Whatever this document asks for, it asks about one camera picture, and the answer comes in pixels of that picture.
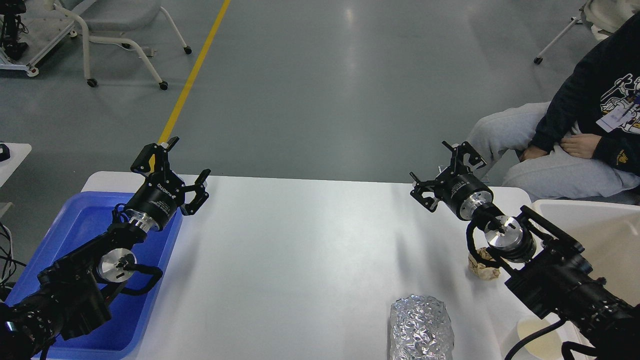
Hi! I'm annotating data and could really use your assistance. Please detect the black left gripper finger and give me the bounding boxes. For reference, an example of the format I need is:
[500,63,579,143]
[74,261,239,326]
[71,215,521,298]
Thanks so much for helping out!
[130,136,179,177]
[179,168,211,216]

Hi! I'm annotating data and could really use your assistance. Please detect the white wheeled chair left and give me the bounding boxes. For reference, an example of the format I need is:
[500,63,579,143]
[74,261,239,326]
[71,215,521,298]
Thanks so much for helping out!
[44,0,192,91]

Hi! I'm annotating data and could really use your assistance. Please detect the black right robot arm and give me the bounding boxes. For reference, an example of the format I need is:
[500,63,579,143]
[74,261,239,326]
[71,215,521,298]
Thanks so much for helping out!
[410,141,640,360]

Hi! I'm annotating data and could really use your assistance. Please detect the white wheeled chair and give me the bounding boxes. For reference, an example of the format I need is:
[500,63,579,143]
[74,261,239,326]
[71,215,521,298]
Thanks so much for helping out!
[44,0,192,91]
[533,0,640,65]

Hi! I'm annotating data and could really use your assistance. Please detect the black cables at left edge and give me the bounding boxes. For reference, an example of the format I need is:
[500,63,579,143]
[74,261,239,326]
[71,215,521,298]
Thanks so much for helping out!
[0,222,28,301]

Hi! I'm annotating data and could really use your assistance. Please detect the blue plastic bin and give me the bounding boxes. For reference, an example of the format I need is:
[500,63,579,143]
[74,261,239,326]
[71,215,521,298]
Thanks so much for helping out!
[1,186,195,360]

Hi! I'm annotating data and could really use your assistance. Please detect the seated person in dark hoodie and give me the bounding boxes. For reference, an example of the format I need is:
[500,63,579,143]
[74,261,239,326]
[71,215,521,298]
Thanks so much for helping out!
[467,13,640,201]

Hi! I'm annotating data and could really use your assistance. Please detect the white paper cup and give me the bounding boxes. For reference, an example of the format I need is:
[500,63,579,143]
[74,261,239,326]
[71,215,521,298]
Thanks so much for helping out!
[515,317,566,360]

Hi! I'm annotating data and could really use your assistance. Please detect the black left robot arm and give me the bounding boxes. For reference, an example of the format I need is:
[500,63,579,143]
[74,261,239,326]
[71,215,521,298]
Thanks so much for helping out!
[1,136,211,360]

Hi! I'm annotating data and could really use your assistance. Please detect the crumpled brown paper ball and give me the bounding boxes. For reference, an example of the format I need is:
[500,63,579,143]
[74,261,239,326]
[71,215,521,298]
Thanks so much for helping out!
[467,246,501,281]

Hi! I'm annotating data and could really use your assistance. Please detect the white plastic bin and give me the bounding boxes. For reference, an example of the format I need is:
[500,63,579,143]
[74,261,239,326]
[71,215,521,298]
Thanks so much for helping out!
[531,199,640,360]

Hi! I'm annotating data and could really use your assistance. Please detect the aluminium frame stand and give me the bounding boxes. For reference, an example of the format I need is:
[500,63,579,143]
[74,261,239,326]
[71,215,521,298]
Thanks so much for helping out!
[1,0,93,77]

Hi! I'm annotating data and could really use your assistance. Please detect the white side table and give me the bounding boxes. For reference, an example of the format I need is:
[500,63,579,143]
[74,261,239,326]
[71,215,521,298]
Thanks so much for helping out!
[0,142,32,187]

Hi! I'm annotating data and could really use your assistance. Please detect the white wheeled chair right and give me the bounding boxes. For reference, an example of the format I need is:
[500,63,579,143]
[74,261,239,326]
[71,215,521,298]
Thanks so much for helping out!
[533,0,640,65]

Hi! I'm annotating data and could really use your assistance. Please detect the crumpled aluminium foil lump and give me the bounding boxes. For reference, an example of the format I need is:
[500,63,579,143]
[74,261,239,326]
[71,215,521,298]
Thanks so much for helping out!
[389,294,455,360]

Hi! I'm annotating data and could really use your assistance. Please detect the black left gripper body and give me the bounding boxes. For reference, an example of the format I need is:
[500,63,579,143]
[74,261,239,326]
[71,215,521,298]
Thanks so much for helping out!
[124,174,185,232]

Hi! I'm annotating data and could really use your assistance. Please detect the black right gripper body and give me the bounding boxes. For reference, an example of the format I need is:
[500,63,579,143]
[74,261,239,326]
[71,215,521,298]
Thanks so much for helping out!
[439,172,494,221]

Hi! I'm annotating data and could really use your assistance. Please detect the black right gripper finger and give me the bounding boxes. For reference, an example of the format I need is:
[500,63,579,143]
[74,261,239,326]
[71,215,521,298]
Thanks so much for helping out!
[409,172,442,213]
[441,141,487,175]

